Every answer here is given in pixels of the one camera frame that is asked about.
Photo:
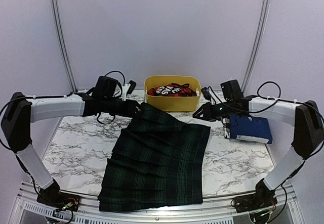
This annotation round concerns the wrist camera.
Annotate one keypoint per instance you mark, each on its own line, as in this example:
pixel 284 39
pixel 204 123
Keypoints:
pixel 205 93
pixel 127 89

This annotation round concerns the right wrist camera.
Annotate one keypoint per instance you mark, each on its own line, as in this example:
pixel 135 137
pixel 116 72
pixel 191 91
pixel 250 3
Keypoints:
pixel 205 93

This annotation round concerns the folded blue garment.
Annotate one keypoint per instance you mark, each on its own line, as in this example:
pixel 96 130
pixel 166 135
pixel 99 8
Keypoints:
pixel 247 128

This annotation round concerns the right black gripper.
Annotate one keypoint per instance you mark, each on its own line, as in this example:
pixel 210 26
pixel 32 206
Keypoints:
pixel 208 115

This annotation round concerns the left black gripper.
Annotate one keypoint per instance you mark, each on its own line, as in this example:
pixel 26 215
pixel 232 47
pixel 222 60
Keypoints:
pixel 130 109

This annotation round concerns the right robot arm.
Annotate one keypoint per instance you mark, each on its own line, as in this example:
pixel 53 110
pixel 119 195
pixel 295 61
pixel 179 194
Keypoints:
pixel 304 117

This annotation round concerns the yellow plastic basket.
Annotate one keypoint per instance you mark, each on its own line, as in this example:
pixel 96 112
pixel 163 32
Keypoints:
pixel 173 103

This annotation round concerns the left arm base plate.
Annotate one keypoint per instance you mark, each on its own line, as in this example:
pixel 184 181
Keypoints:
pixel 65 201

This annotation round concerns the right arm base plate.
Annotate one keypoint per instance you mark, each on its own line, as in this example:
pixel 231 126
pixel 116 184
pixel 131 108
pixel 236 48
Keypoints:
pixel 250 202

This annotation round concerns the dark green plaid skirt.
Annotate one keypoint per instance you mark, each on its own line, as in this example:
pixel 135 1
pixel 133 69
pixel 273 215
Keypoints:
pixel 156 162

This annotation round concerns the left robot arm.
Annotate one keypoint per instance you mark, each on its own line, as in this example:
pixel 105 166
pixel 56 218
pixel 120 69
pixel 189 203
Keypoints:
pixel 107 96

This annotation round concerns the aluminium front rail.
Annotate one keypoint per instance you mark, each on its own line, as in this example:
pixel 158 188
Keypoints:
pixel 213 210

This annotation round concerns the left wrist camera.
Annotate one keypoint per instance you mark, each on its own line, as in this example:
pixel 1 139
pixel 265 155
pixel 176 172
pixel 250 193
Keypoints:
pixel 127 89

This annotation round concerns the red black plaid shirt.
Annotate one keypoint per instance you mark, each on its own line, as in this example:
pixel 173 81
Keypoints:
pixel 172 90

